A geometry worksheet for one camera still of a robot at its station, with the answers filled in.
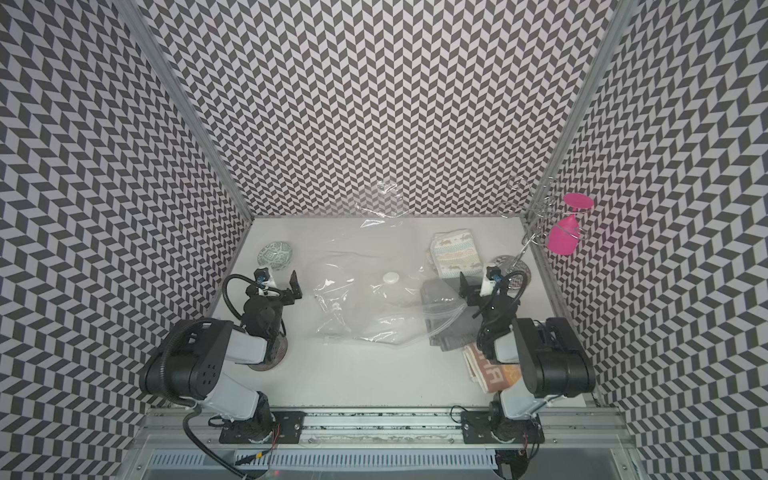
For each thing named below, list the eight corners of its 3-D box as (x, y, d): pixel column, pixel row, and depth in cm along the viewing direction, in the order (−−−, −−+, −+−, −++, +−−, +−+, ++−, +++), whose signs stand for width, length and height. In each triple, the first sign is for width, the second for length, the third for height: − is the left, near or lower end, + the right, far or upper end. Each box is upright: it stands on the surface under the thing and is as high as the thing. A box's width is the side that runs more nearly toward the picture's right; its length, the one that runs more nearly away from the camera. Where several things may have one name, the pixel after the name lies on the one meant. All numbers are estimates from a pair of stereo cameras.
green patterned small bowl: (258, 270, 104) (253, 263, 101) (266, 248, 110) (262, 241, 107) (290, 270, 104) (286, 263, 101) (296, 248, 110) (293, 241, 107)
